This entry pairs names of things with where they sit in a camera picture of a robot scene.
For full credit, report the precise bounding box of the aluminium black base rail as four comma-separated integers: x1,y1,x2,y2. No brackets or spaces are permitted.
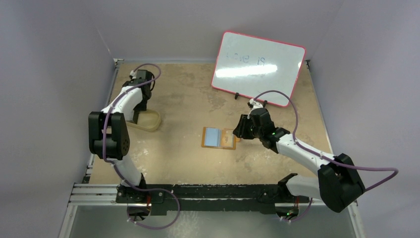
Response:
69,182,310,219

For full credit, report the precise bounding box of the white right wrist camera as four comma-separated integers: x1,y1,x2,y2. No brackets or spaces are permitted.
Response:
248,99,264,111

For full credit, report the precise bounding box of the orange leather card holder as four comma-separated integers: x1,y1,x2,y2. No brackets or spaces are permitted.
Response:
201,127,241,150

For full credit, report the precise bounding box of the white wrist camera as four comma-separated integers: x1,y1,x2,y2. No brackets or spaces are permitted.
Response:
129,70,136,78
248,99,264,111

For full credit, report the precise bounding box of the beige oval tray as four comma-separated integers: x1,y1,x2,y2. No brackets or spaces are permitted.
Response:
126,110,161,132

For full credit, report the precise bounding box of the gold credit card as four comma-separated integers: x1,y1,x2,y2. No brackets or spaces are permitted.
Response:
220,129,235,148

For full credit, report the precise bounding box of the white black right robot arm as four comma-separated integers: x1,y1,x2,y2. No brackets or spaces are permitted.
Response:
233,108,366,213

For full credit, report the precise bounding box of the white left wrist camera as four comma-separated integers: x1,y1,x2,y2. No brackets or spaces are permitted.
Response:
129,70,136,78

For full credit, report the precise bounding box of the pink framed whiteboard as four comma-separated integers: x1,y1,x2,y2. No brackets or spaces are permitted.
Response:
211,31,306,107

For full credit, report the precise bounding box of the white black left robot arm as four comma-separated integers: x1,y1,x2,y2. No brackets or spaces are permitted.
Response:
88,68,157,203

